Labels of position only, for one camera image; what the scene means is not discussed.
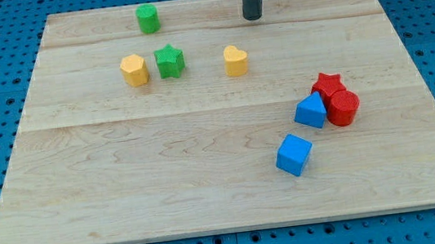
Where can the blue triangle block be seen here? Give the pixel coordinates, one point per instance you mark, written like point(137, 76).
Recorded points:
point(311, 111)

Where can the yellow hexagon block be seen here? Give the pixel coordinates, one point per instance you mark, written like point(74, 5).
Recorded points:
point(134, 70)

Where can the red star block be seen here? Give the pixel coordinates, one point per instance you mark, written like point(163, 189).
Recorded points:
point(327, 85)

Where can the green cylinder block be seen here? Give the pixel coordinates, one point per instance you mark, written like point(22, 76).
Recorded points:
point(147, 17)

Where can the red cylinder block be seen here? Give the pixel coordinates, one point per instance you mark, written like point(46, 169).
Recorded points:
point(343, 107)

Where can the green star block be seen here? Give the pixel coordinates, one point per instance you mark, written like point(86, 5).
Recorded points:
point(170, 61)

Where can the wooden board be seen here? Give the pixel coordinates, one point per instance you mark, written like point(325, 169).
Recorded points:
point(96, 161)

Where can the blue cube block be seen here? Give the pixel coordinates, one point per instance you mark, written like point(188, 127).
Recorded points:
point(293, 154)

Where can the yellow heart block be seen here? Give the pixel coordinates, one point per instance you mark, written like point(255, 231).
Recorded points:
point(235, 61)

